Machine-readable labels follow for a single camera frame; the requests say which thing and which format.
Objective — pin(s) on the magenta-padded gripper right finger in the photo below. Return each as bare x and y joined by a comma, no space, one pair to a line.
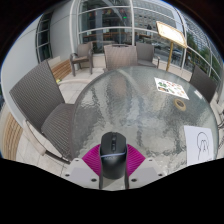
145,171

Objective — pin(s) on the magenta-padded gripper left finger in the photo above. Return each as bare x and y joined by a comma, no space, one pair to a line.
83,171

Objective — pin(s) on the black computer mouse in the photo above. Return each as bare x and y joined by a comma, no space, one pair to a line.
113,156

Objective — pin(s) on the white printed mouse pad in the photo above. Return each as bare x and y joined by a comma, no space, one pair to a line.
200,146

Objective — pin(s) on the tan tape roll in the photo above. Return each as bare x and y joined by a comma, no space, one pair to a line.
176,104

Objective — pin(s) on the colourful printed menu card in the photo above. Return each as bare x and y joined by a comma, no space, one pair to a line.
171,88

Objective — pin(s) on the large grey wicker chair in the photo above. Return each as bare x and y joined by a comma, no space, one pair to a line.
36,91

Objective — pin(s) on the dark grey wicker chair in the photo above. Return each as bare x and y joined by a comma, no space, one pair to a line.
203,81

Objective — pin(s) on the grey wicker armchair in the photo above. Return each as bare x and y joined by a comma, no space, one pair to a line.
83,51

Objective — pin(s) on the gold menu sign stand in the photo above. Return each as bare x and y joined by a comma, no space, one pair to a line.
171,31

